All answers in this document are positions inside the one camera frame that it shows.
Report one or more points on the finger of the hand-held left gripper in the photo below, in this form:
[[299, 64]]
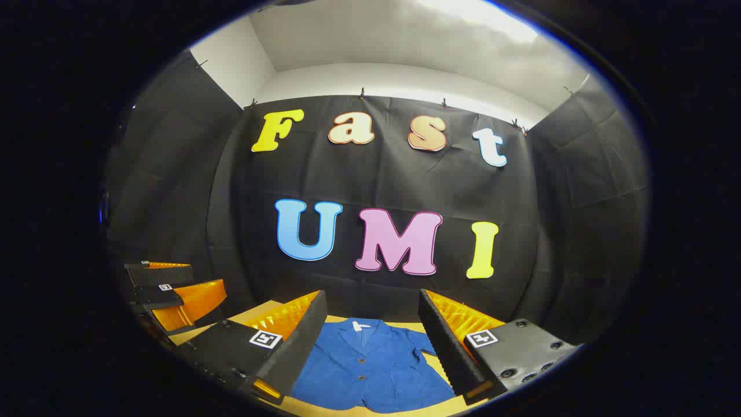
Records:
[[162, 275], [191, 301]]

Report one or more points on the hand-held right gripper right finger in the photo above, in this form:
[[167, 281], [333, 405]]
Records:
[[446, 347]]

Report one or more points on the blue button shirt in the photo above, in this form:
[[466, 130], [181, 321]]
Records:
[[370, 370]]

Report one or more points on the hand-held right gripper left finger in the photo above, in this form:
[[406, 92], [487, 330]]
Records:
[[301, 347]]

